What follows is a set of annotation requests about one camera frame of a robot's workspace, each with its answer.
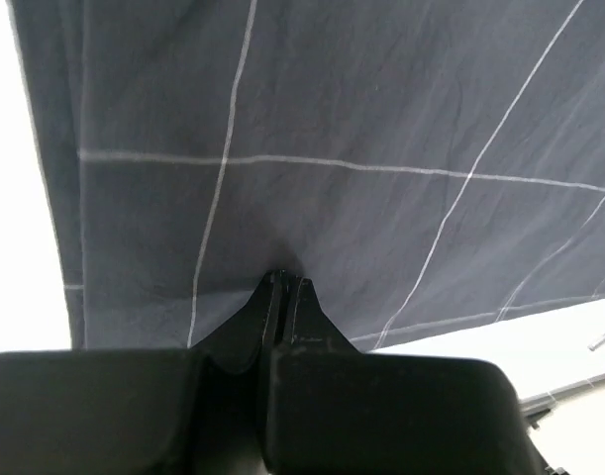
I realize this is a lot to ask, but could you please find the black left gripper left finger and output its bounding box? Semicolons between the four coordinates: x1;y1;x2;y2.
0;281;278;474

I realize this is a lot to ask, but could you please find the dark checked cloth placemat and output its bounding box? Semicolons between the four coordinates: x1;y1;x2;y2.
10;1;605;350

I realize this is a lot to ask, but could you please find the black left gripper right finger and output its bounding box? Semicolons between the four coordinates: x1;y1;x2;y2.
261;272;542;474

